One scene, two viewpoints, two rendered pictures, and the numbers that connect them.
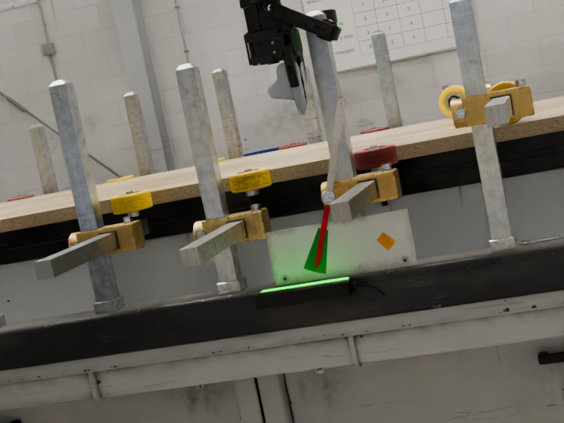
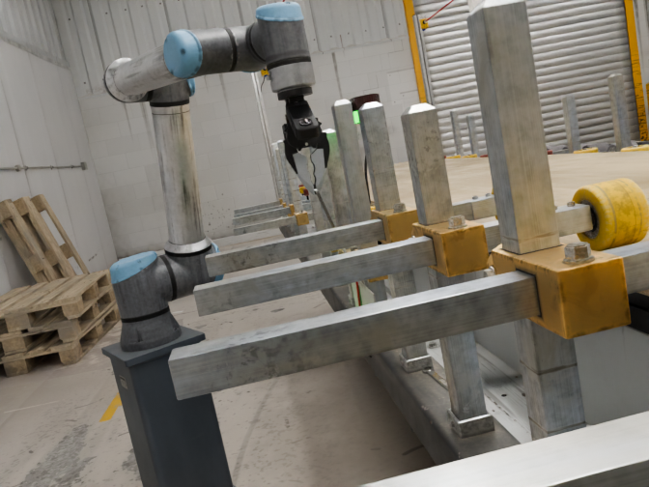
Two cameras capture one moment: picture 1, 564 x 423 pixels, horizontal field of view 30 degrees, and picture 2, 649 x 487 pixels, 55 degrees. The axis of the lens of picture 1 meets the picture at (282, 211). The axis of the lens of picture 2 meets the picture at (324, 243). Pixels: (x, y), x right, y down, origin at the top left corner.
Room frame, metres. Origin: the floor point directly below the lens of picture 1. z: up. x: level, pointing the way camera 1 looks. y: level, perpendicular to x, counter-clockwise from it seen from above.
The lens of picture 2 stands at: (1.33, -1.26, 1.08)
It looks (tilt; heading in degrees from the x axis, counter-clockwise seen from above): 8 degrees down; 69
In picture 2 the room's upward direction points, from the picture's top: 11 degrees counter-clockwise
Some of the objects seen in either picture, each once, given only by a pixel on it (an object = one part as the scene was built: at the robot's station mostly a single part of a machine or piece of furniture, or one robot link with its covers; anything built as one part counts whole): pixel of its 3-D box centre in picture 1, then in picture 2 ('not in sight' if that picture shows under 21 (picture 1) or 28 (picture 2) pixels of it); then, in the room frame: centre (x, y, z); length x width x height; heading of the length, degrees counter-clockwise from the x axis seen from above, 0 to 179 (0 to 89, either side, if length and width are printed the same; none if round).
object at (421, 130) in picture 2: not in sight; (449, 299); (1.74, -0.61, 0.87); 0.03 x 0.03 x 0.48; 75
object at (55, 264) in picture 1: (97, 247); not in sight; (1.91, 0.34, 0.83); 0.43 x 0.03 x 0.04; 165
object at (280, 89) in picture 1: (284, 91); (302, 173); (1.79, -0.05, 1.04); 0.06 x 0.03 x 0.09; 75
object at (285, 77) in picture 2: not in sight; (291, 79); (1.80, -0.05, 1.23); 0.10 x 0.09 x 0.05; 165
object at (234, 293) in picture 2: not in sight; (411, 251); (1.68, -0.63, 0.95); 0.50 x 0.04 x 0.04; 165
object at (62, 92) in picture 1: (87, 205); (328, 213); (1.99, 0.36, 0.91); 0.03 x 0.03 x 0.48; 75
